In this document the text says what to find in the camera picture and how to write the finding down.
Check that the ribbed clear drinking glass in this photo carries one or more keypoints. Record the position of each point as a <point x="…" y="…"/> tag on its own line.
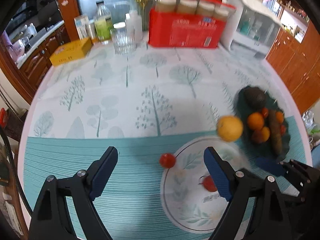
<point x="123" y="38"/>

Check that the orange wooden cabinet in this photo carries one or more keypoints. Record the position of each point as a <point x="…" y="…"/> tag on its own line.
<point x="297" y="64"/>

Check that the yellow grapefruit with sticker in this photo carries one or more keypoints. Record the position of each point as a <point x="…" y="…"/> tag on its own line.
<point x="229" y="128"/>

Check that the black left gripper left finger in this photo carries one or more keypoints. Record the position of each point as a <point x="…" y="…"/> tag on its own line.
<point x="51" y="218"/>

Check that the large orange mandarin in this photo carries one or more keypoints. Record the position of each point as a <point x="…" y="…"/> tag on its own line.
<point x="255" y="121"/>

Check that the white plastic storage cabinet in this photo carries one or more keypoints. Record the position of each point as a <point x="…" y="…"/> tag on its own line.
<point x="252" y="26"/>

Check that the yellow cardboard box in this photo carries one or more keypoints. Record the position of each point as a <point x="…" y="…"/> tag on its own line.
<point x="71" y="51"/>

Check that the white floral round placemat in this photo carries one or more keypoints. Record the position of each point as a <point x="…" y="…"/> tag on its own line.
<point x="185" y="200"/>

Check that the small red tomato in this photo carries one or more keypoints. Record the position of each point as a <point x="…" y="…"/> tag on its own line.
<point x="265" y="112"/>

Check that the red lychee fruit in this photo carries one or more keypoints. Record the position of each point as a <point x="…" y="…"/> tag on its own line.
<point x="167" y="160"/>
<point x="208" y="183"/>

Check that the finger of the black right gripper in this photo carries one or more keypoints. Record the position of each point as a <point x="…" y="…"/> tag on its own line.
<point x="271" y="166"/>

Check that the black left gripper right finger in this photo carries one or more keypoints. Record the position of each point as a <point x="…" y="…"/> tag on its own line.
<point x="251" y="198"/>

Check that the white carton box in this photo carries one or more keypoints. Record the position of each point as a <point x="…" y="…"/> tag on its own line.
<point x="80" y="24"/>

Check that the clear plastic bottle green label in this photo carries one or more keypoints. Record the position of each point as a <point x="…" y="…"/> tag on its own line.
<point x="103" y="22"/>

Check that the dark brown avocado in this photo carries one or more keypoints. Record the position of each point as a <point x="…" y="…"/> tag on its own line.
<point x="255" y="97"/>

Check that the tree print tablecloth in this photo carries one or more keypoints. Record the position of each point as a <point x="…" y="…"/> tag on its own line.
<point x="144" y="104"/>

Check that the white plastic bottle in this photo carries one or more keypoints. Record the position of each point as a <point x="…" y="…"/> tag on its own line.
<point x="133" y="23"/>

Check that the red paper cup package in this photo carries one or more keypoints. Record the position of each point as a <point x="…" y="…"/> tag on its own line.
<point x="188" y="23"/>

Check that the small orange kumquat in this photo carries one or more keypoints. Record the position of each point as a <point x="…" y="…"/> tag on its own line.
<point x="261" y="136"/>

